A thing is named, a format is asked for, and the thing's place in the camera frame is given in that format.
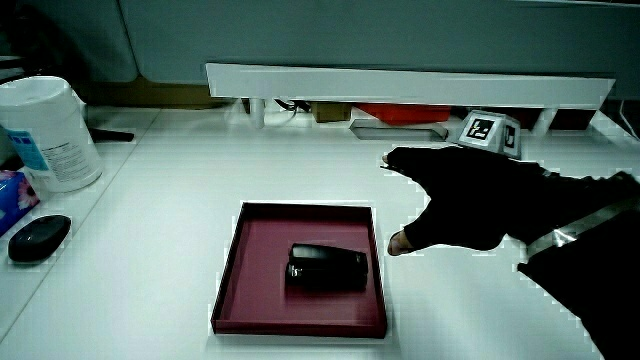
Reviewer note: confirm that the person's right hand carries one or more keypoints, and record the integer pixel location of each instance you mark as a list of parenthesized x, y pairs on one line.
[(465, 200)]

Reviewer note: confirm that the black stapler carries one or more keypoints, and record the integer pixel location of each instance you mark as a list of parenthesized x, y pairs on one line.
[(326, 266)]

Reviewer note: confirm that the dark red square plate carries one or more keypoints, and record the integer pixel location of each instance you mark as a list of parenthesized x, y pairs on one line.
[(260, 295)]

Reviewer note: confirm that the silver metal tray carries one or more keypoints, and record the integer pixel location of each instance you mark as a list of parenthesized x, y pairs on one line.
[(395, 131)]

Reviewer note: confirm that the orange box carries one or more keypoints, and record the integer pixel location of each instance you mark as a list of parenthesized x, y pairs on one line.
[(405, 113)]

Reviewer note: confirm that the white desk riser shelf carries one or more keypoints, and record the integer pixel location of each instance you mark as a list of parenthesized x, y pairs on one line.
[(400, 85)]

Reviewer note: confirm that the brown cardboard box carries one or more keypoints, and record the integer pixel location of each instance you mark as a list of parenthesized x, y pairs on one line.
[(330, 111)]

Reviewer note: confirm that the grey desk partition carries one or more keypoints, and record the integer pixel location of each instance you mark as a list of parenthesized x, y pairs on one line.
[(350, 35)]

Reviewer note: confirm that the white wipes canister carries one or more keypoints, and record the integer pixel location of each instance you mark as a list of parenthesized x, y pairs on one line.
[(47, 135)]

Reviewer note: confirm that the black computer mouse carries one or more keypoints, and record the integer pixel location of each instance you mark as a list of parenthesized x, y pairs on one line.
[(38, 238)]

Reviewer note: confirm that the blue floral tissue pack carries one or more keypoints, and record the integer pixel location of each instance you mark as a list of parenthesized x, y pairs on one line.
[(12, 200)]

